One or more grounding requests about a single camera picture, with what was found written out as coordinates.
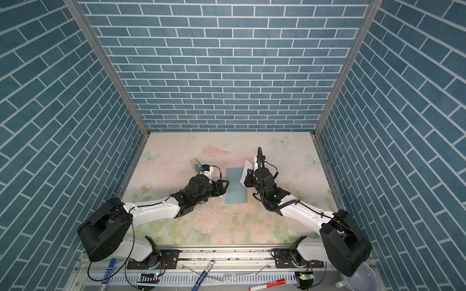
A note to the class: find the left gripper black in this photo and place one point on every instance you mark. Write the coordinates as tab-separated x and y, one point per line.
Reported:
218	184

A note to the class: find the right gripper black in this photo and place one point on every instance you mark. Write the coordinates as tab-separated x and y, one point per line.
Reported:
250	176

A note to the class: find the teal envelope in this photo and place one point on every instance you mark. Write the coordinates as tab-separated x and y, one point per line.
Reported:
236	192

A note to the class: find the white letter with blue border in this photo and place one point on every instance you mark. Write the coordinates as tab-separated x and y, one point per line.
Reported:
248	166

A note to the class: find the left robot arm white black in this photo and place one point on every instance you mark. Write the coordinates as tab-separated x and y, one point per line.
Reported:
105	232

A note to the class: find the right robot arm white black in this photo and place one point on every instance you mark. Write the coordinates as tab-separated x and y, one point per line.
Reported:
344	244

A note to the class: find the blue marker pen centre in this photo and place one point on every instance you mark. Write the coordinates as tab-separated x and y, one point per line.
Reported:
203	275

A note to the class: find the blue marker pen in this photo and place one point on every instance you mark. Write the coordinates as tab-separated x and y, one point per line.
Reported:
203	275
107	275

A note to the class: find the red marker pen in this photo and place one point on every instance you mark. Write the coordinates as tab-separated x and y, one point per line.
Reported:
268	285

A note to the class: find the white cup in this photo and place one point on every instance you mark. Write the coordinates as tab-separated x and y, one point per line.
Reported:
364	279

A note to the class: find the blue marker pen left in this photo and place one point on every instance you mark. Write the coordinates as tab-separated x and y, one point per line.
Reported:
107	275

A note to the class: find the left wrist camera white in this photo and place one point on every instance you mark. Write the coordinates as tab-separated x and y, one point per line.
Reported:
206	170

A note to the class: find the aluminium mounting rail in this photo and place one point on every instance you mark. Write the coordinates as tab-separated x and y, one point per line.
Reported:
225	257

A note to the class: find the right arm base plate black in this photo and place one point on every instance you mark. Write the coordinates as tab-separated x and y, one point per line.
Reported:
287	259

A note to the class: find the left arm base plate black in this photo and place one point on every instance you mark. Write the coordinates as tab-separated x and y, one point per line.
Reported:
162	260

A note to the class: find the white slotted cable duct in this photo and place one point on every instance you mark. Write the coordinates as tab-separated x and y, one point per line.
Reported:
188	279

